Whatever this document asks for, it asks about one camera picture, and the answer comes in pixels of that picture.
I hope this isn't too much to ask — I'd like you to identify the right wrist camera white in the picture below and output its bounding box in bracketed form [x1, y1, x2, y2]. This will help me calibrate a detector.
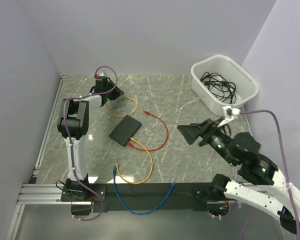
[217, 105, 241, 128]

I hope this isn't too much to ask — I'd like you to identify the orange ethernet cable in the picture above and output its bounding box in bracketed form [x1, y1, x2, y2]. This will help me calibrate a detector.
[104, 94, 138, 118]
[115, 136, 154, 185]

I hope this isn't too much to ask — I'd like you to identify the black network switch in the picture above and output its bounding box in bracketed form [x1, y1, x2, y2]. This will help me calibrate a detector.
[109, 115, 142, 147]

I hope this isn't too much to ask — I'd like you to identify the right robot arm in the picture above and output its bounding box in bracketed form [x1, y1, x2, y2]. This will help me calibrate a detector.
[177, 117, 300, 235]

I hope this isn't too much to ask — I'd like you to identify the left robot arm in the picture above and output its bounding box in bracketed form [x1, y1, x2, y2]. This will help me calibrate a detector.
[57, 75, 124, 201]

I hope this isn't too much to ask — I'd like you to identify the blue ethernet cable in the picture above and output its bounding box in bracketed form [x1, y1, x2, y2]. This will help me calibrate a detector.
[112, 167, 176, 215]

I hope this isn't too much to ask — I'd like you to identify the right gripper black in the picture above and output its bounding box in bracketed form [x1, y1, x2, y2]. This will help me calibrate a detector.
[175, 116, 236, 165]

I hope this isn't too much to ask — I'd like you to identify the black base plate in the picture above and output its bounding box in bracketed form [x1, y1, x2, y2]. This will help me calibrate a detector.
[60, 182, 236, 218]

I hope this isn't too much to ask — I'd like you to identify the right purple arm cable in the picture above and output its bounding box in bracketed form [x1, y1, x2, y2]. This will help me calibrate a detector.
[237, 109, 300, 240]

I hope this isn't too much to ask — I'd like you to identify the white plastic basin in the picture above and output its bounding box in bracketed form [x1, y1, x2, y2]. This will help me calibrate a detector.
[190, 55, 259, 116]

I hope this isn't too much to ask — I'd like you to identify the black cable bundle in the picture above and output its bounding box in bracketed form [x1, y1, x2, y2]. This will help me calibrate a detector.
[199, 71, 238, 105]

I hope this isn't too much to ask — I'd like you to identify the red ethernet cable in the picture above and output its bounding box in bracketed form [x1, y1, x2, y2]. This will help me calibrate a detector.
[127, 109, 170, 152]

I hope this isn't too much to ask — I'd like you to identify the aluminium rail frame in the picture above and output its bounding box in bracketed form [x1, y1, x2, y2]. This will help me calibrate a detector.
[4, 74, 66, 240]

